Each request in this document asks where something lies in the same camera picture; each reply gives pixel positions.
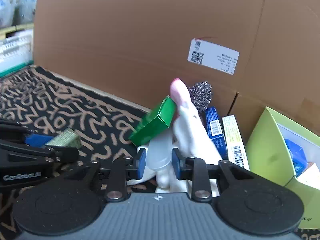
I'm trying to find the blue box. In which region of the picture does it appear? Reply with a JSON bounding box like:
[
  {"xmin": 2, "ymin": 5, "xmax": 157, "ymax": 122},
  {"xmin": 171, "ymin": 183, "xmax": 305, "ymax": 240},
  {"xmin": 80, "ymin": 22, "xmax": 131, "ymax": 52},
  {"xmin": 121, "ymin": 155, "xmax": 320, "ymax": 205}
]
[{"xmin": 205, "ymin": 106, "xmax": 228, "ymax": 159}]

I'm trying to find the white shipping label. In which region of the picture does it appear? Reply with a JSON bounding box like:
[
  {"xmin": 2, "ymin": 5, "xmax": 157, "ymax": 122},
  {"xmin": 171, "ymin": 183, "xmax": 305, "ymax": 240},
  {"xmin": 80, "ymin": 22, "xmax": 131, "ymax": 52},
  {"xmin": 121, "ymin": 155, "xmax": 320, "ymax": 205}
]
[{"xmin": 187, "ymin": 38, "xmax": 240, "ymax": 76}]

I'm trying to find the steel wool scrubber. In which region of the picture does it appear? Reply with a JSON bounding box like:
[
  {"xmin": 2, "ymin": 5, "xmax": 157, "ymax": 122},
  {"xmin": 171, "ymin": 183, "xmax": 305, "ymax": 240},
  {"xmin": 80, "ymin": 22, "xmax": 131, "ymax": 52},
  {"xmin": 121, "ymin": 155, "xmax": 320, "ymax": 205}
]
[{"xmin": 189, "ymin": 80, "xmax": 213, "ymax": 113}]

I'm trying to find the white pink-tipped glove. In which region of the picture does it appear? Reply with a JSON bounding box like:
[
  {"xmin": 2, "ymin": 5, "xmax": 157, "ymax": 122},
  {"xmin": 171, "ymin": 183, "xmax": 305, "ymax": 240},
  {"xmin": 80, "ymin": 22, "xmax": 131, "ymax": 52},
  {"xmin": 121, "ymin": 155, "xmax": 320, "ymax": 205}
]
[{"xmin": 169, "ymin": 78, "xmax": 223, "ymax": 163}]

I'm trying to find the blue green packet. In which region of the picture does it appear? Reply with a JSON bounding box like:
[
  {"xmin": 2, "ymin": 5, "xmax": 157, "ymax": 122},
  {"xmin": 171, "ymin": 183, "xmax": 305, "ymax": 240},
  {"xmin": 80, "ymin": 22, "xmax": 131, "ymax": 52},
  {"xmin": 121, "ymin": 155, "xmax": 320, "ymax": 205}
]
[{"xmin": 284, "ymin": 137, "xmax": 309, "ymax": 178}]

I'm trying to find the long green box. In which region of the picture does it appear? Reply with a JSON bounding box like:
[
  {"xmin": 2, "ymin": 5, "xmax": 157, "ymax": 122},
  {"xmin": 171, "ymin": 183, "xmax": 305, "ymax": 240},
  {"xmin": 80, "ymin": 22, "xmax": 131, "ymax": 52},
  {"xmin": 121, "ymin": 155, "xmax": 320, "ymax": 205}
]
[{"xmin": 129, "ymin": 96, "xmax": 178, "ymax": 146}]

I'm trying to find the yellow cardboard box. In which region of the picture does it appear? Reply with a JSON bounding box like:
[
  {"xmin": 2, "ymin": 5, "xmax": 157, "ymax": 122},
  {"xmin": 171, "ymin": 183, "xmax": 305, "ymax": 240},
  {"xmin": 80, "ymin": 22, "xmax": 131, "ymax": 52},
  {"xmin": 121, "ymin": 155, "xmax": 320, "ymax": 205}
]
[{"xmin": 222, "ymin": 115, "xmax": 250, "ymax": 172}]

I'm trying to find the white orange pack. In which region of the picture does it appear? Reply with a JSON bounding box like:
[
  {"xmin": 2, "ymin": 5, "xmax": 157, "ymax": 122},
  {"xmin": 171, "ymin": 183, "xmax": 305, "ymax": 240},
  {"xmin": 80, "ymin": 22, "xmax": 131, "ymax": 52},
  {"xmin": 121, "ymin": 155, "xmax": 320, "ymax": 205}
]
[{"xmin": 295, "ymin": 162, "xmax": 320, "ymax": 190}]

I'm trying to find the large brown cardboard box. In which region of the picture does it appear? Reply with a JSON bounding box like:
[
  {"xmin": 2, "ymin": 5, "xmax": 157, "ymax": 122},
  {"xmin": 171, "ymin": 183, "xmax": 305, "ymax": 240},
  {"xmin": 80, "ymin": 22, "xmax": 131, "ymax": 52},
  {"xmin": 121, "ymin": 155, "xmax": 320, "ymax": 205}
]
[{"xmin": 32, "ymin": 0, "xmax": 320, "ymax": 143}]

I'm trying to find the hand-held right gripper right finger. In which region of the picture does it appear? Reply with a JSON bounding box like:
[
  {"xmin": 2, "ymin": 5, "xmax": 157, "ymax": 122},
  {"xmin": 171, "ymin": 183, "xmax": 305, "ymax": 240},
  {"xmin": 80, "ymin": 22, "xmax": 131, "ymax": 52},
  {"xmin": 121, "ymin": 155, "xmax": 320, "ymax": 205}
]
[{"xmin": 172, "ymin": 148, "xmax": 253, "ymax": 202}]

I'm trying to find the translucent plastic cup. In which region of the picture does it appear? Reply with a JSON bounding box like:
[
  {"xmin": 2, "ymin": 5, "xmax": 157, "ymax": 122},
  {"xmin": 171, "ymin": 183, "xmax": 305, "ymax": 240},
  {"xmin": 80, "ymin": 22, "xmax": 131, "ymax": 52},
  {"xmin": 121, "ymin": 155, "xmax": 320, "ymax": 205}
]
[{"xmin": 146, "ymin": 130, "xmax": 175, "ymax": 172}]

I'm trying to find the green plastic tray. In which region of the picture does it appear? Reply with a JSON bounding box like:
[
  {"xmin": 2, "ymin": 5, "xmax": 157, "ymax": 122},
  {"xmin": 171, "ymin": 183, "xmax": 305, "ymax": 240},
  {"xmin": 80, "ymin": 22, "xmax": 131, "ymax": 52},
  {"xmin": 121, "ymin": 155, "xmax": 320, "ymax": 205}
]
[{"xmin": 0, "ymin": 60, "xmax": 34, "ymax": 78}]

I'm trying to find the small green patterned box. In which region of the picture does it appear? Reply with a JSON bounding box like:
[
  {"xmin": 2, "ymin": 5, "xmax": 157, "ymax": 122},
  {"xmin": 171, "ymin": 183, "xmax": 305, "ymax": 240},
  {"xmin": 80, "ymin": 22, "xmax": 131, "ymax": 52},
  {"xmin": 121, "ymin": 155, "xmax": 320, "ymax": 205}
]
[{"xmin": 45, "ymin": 127, "xmax": 82, "ymax": 149}]

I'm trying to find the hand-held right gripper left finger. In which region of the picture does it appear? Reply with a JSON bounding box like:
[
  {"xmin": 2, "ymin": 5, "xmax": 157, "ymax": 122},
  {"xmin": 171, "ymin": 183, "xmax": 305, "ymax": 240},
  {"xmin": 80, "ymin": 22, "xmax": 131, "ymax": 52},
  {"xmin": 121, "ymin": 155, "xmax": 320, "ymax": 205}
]
[{"xmin": 57, "ymin": 148, "xmax": 147, "ymax": 202}]

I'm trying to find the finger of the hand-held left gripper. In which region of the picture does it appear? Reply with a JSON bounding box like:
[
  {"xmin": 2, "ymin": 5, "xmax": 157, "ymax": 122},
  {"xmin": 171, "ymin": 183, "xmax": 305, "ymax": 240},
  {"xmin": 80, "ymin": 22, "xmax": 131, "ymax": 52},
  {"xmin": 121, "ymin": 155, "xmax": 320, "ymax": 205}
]
[
  {"xmin": 0, "ymin": 119, "xmax": 53, "ymax": 147},
  {"xmin": 0, "ymin": 140, "xmax": 79, "ymax": 165}
]

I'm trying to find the grey plastic-wrapped bundle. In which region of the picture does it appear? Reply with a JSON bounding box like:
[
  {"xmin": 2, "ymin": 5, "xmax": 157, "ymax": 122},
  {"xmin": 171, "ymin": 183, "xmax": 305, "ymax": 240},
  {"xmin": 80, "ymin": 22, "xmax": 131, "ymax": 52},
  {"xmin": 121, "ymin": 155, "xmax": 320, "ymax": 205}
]
[{"xmin": 0, "ymin": 0, "xmax": 38, "ymax": 28}]

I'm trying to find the light green box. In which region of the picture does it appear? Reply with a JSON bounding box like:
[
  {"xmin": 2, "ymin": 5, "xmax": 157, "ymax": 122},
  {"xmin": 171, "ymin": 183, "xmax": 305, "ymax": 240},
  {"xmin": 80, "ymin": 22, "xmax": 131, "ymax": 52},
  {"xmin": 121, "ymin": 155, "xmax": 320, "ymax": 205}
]
[{"xmin": 244, "ymin": 106, "xmax": 320, "ymax": 229}]

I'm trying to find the white knit glove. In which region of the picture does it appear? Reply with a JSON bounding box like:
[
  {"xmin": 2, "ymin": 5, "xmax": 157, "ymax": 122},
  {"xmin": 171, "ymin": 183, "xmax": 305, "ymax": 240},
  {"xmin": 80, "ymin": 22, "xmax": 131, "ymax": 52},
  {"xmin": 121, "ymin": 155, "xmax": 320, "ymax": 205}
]
[{"xmin": 126, "ymin": 142, "xmax": 222, "ymax": 197}]

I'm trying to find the white plastic crate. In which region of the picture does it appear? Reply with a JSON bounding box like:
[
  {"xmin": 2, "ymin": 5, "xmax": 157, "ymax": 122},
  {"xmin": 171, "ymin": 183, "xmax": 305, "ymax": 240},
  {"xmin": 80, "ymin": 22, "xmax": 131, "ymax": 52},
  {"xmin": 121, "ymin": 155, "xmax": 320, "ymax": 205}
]
[{"xmin": 0, "ymin": 29, "xmax": 34, "ymax": 73}]

